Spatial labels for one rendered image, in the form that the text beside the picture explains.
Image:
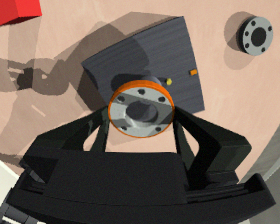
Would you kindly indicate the red cube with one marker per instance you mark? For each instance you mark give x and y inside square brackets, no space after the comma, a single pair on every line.
[18,11]

